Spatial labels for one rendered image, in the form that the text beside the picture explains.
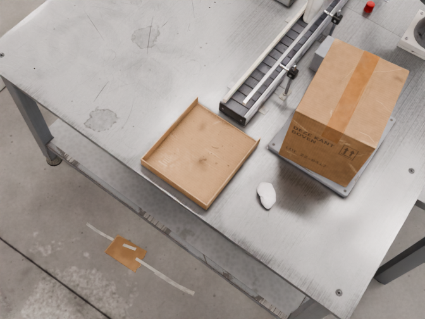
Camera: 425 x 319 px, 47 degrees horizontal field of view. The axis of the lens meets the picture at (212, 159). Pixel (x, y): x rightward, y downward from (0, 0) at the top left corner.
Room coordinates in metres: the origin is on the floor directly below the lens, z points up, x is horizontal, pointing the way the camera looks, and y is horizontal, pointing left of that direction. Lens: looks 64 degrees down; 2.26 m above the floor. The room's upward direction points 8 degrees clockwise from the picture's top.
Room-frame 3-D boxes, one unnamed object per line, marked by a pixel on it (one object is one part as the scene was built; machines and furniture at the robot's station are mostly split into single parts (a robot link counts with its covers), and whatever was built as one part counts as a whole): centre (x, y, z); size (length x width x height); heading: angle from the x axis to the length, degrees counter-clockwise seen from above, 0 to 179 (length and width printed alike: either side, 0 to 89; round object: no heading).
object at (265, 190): (0.61, -0.18, 0.85); 0.08 x 0.07 x 0.04; 168
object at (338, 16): (1.28, -0.35, 0.91); 0.07 x 0.03 x 0.16; 61
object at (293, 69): (1.02, -0.20, 0.91); 0.07 x 0.03 x 0.16; 61
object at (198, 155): (0.73, 0.04, 0.85); 0.30 x 0.26 x 0.04; 151
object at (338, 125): (0.85, -0.38, 0.99); 0.30 x 0.24 x 0.27; 159
